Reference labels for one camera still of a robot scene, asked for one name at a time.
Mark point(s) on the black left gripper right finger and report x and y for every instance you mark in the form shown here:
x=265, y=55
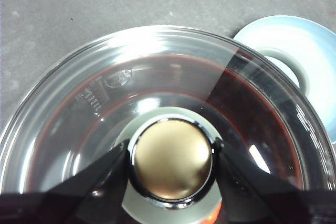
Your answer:
x=275, y=203

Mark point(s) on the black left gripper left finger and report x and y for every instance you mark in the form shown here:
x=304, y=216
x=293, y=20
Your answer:
x=78, y=203

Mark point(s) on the blue plate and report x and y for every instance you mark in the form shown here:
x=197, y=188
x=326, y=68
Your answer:
x=309, y=40

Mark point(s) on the glass lid with green knob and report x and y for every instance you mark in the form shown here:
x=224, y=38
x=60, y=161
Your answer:
x=170, y=82

